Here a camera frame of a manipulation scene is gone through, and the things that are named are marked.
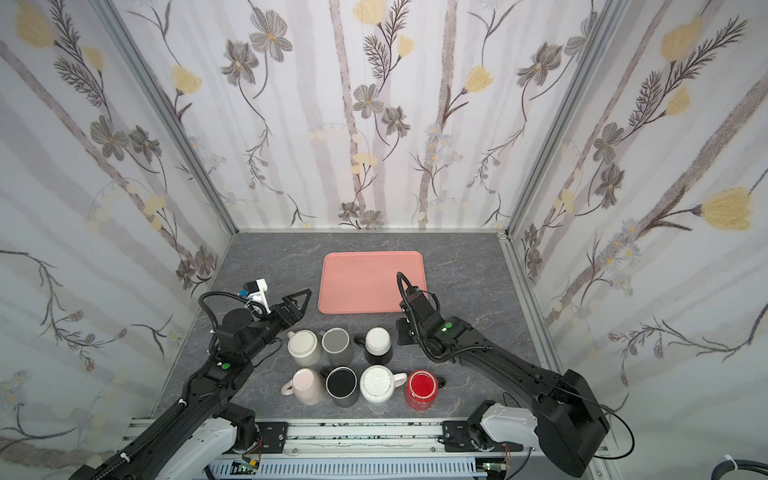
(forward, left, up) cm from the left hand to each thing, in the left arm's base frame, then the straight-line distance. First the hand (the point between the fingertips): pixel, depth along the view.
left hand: (300, 290), depth 76 cm
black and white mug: (-10, -20, -14) cm, 26 cm away
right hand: (-5, -25, -9) cm, 27 cm away
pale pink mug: (-20, -2, -13) cm, 24 cm away
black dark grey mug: (-20, -11, -14) cm, 27 cm away
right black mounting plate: (-32, -40, -19) cm, 55 cm away
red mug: (-22, -31, -14) cm, 40 cm away
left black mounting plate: (-30, +7, -22) cm, 38 cm away
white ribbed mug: (-20, -20, -13) cm, 31 cm away
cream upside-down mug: (-9, +1, -15) cm, 17 cm away
